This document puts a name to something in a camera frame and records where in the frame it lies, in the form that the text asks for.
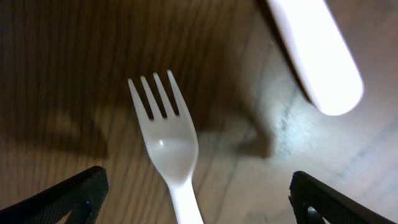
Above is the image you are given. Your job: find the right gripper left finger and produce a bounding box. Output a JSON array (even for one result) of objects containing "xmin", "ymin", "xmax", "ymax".
[{"xmin": 1, "ymin": 166, "xmax": 109, "ymax": 223}]

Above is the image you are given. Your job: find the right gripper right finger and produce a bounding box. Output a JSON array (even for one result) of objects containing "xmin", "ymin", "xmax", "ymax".
[{"xmin": 289, "ymin": 170, "xmax": 392, "ymax": 224}]

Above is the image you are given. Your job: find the white plastic spoon right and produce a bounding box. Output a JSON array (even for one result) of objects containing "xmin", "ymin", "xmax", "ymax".
[{"xmin": 266, "ymin": 0, "xmax": 364, "ymax": 116}]

